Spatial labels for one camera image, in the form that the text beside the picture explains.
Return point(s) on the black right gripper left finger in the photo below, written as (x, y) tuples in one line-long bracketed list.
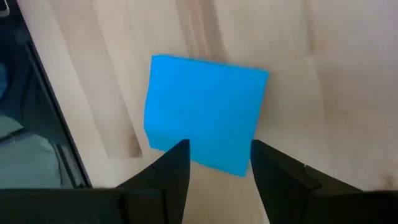
[(161, 186)]

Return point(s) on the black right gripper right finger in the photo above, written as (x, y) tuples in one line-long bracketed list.
[(280, 186)]

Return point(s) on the blue sticky note pad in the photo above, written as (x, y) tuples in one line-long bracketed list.
[(205, 109)]

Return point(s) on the black aluminium table frame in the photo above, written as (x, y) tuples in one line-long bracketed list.
[(43, 93)]

